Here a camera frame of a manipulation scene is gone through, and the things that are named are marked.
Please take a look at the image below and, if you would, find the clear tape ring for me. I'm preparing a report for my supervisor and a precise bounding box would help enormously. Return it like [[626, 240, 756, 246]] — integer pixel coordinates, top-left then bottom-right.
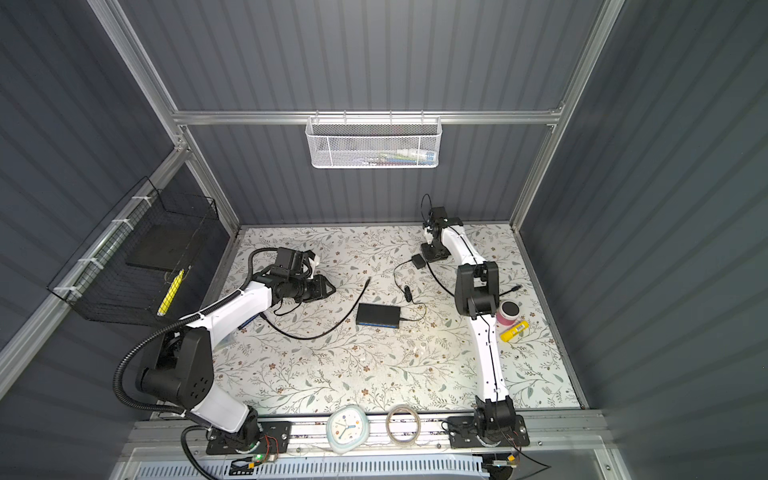
[[385, 404, 422, 446]]

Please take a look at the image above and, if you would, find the white analog clock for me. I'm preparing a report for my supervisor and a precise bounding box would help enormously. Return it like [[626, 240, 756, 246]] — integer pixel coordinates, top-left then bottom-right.
[[326, 405, 370, 454]]

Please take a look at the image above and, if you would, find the white wire mesh basket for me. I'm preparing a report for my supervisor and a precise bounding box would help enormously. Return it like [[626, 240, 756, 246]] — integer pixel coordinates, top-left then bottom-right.
[[305, 116, 443, 169]]

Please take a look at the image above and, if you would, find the pink tape roll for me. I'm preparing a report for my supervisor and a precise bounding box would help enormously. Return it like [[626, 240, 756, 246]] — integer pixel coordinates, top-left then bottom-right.
[[496, 300, 520, 327]]

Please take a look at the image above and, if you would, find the yellow marker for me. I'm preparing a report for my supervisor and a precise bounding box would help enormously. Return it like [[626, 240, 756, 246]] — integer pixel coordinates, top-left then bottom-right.
[[500, 320, 529, 343]]

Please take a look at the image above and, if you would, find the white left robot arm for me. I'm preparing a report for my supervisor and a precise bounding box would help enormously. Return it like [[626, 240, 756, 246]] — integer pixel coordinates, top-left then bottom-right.
[[112, 247, 335, 452]]

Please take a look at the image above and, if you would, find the black wire wall basket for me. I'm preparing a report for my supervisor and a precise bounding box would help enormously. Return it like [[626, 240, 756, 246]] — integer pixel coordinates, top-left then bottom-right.
[[48, 183, 226, 327]]

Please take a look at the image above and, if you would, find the black power adapter with cord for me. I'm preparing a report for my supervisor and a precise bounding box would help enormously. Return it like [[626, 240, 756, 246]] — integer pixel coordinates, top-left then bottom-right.
[[393, 254, 427, 319]]

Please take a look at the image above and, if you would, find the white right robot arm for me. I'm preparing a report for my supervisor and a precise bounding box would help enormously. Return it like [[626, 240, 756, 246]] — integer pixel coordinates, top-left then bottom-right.
[[421, 207, 516, 443]]

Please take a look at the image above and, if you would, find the black ethernet cable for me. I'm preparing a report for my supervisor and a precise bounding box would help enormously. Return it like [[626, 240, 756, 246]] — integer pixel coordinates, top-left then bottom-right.
[[259, 277, 372, 341], [424, 260, 522, 299]]

